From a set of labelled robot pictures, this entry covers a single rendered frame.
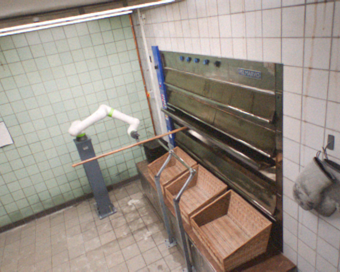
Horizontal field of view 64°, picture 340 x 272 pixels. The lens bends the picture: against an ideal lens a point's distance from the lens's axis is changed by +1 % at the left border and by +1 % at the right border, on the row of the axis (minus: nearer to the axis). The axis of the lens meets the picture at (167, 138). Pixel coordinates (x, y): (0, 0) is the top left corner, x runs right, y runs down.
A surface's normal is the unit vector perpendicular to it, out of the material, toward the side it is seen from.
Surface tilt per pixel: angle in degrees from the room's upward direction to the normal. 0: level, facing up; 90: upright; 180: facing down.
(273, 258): 0
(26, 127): 90
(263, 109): 70
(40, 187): 90
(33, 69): 90
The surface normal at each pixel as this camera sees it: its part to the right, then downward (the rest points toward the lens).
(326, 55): -0.90, 0.32
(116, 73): 0.40, 0.33
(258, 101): -0.90, -0.01
